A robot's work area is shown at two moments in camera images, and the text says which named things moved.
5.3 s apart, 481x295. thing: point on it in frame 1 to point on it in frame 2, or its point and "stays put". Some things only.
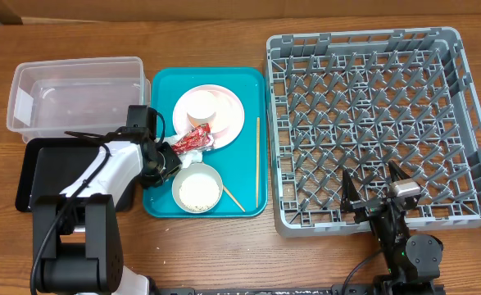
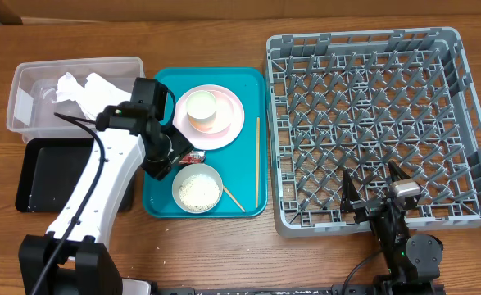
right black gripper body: [369, 206] stays put
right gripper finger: [396, 171] stays put
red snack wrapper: [200, 138] to [197, 156]
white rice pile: [199, 192] stays put
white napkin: [188, 157] to [93, 97]
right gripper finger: [350, 192] stays put
